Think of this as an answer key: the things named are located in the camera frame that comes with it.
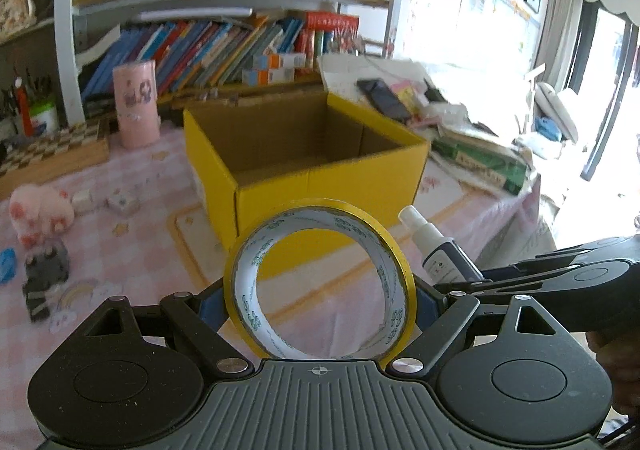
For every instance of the blue plastic wrapper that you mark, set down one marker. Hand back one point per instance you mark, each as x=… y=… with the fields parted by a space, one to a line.
x=7 y=266

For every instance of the black smartphone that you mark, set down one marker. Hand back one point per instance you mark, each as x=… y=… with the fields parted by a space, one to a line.
x=385 y=99

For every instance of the pink cylindrical pen holder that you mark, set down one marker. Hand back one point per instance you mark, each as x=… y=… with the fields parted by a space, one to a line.
x=136 y=105

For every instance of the person's right hand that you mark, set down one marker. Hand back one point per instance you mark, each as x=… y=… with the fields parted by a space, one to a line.
x=625 y=370

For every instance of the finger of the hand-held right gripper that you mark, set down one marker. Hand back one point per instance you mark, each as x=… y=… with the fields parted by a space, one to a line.
x=500 y=284
x=550 y=255

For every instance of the white spray bottle blue label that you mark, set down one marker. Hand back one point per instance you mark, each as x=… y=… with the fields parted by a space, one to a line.
x=440 y=255

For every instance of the red glue bottle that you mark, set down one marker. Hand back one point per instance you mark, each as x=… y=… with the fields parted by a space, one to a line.
x=22 y=110

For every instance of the wooden chessboard box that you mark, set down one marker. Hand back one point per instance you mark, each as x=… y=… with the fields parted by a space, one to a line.
x=55 y=155

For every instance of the orange and white small box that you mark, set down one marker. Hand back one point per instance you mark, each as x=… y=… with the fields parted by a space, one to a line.
x=280 y=61
x=267 y=76

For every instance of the green and white pen cup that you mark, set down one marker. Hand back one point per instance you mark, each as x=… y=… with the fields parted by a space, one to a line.
x=44 y=119

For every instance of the yellow cardboard box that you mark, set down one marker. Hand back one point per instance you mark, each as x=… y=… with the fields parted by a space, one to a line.
x=350 y=175

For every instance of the small patterned paper box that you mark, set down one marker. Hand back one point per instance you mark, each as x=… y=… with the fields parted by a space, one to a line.
x=124 y=201

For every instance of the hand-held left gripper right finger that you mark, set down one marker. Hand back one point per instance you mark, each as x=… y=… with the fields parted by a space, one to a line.
x=425 y=304

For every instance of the red book box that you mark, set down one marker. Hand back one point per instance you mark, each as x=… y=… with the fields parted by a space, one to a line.
x=332 y=25

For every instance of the pink checkered cloth-covered desktop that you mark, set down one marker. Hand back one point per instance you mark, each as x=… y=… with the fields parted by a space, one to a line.
x=150 y=240

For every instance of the row of colourful books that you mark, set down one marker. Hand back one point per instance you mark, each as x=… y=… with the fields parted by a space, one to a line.
x=215 y=50

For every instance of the white bookshelf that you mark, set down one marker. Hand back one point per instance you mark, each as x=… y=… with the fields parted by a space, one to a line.
x=67 y=30

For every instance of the pink pig plush toy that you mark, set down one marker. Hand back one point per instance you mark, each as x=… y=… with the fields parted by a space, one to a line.
x=40 y=212

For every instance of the pile of white papers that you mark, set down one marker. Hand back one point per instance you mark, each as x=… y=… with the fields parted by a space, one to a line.
x=345 y=75

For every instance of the small white eraser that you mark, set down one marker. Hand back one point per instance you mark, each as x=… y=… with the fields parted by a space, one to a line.
x=83 y=201

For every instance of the thick green book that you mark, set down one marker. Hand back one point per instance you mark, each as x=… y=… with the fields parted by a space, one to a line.
x=480 y=162

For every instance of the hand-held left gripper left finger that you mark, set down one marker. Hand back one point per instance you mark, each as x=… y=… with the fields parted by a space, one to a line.
x=211 y=306

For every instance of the yellow adhesive tape roll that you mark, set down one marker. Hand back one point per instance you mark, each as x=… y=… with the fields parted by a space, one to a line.
x=320 y=207

